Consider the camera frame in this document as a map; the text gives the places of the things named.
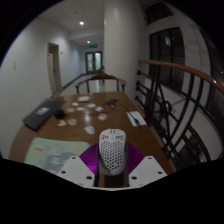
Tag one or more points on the white paper sheet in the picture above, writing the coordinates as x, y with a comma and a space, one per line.
137, 119

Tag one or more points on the black railing with wooden handrail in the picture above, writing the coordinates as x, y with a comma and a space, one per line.
173, 110

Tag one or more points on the round white card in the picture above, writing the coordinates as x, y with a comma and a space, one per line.
89, 130

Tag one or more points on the dark bunch of keys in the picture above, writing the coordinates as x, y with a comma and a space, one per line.
111, 102

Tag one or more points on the glass double door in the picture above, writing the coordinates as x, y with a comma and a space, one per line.
93, 62

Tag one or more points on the black pen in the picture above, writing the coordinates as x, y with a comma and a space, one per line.
135, 118

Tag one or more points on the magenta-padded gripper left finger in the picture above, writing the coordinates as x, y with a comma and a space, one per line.
75, 171

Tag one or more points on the small white card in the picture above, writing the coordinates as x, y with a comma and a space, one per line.
75, 104
80, 109
83, 98
91, 105
99, 109

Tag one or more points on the round ceiling light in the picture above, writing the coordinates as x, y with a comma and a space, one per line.
88, 42
81, 23

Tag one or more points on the dark closed laptop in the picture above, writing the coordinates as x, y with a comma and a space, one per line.
41, 115

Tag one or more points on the white perforated computer mouse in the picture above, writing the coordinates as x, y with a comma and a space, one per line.
112, 153

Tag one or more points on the small beige card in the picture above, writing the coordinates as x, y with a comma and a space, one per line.
70, 109
72, 122
61, 123

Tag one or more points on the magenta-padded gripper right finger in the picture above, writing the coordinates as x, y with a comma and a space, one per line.
146, 171

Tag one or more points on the green exit sign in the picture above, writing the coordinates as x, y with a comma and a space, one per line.
92, 45

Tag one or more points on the small black object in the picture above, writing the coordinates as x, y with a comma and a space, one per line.
60, 114

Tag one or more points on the wooden chair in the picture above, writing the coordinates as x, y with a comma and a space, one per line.
101, 77

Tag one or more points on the side door in wall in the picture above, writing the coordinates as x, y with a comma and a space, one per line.
55, 66

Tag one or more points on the white card with red print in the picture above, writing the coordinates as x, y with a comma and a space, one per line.
102, 116

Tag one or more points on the dark framed window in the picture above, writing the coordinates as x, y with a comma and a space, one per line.
166, 56

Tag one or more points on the light green printed mouse pad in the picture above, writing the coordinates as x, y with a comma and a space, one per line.
53, 153

